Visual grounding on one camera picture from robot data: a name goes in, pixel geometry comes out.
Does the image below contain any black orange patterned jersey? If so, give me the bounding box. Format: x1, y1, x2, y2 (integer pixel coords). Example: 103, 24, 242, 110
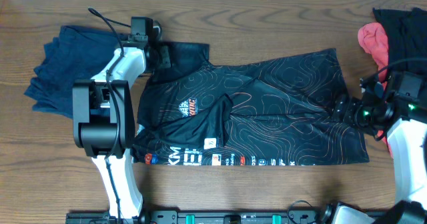
131, 43, 369, 166

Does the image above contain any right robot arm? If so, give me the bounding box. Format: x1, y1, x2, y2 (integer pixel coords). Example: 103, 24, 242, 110
319, 71, 426, 224

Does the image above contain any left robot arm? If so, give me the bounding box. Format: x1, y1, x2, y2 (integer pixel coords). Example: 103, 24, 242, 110
72, 17, 171, 223

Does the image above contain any folded navy blue garment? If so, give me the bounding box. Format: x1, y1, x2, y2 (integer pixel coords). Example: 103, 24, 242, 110
24, 25, 117, 119

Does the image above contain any red orange garment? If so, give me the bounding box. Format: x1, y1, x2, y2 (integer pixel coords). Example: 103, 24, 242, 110
357, 22, 396, 158

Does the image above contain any plain black shirt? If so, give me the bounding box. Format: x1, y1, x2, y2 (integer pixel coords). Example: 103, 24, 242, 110
373, 7, 426, 75

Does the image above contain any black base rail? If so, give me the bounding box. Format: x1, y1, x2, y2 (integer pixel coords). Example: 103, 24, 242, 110
65, 210, 321, 224

